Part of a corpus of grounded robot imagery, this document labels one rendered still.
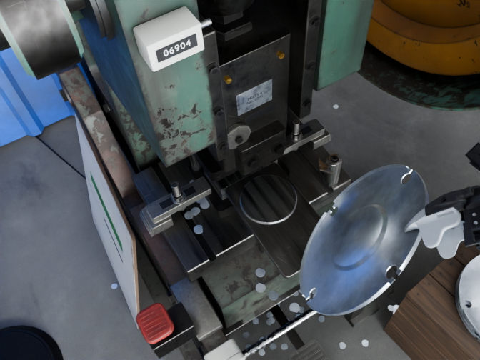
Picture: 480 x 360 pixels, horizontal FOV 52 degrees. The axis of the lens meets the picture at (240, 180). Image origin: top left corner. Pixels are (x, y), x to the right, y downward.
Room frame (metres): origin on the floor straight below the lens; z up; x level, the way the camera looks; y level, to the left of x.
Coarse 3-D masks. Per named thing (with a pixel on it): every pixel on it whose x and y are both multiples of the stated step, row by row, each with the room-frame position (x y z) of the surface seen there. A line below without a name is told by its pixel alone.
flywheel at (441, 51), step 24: (384, 0) 0.83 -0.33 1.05; (408, 0) 0.78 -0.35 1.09; (432, 0) 0.73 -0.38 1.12; (456, 0) 0.69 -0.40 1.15; (384, 24) 0.78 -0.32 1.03; (408, 24) 0.75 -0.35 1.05; (432, 24) 0.71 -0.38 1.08; (456, 24) 0.67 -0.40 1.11; (384, 48) 0.76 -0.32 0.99; (408, 48) 0.71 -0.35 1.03; (432, 48) 0.66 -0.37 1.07; (456, 48) 0.62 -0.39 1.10; (432, 72) 0.65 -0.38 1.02; (456, 72) 0.60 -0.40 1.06
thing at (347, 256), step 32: (352, 192) 0.48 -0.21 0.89; (384, 192) 0.43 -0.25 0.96; (416, 192) 0.39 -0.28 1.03; (320, 224) 0.45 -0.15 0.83; (352, 224) 0.40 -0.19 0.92; (384, 224) 0.36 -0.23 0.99; (320, 256) 0.37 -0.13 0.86; (352, 256) 0.33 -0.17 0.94; (384, 256) 0.30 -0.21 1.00; (320, 288) 0.30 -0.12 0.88; (352, 288) 0.27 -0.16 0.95; (384, 288) 0.24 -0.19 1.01
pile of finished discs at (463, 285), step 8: (472, 264) 0.51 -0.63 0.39; (464, 272) 0.49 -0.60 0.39; (472, 272) 0.48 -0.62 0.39; (464, 280) 0.46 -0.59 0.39; (472, 280) 0.46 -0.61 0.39; (456, 288) 0.45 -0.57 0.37; (464, 288) 0.44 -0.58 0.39; (472, 288) 0.44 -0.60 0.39; (456, 296) 0.43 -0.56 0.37; (464, 296) 0.42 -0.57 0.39; (472, 296) 0.42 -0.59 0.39; (456, 304) 0.41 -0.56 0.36; (464, 304) 0.40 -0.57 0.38; (472, 304) 0.40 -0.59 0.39; (464, 312) 0.38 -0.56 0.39; (472, 312) 0.38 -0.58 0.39; (464, 320) 0.36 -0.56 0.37; (472, 320) 0.35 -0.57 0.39; (472, 328) 0.34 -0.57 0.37
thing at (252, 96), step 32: (256, 0) 0.71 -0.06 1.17; (224, 32) 0.62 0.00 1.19; (256, 32) 0.63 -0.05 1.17; (288, 32) 0.62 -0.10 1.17; (224, 64) 0.56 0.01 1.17; (256, 64) 0.59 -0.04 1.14; (288, 64) 0.62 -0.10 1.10; (224, 96) 0.56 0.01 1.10; (256, 96) 0.59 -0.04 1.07; (256, 128) 0.59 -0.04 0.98; (224, 160) 0.56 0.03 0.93; (256, 160) 0.54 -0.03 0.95
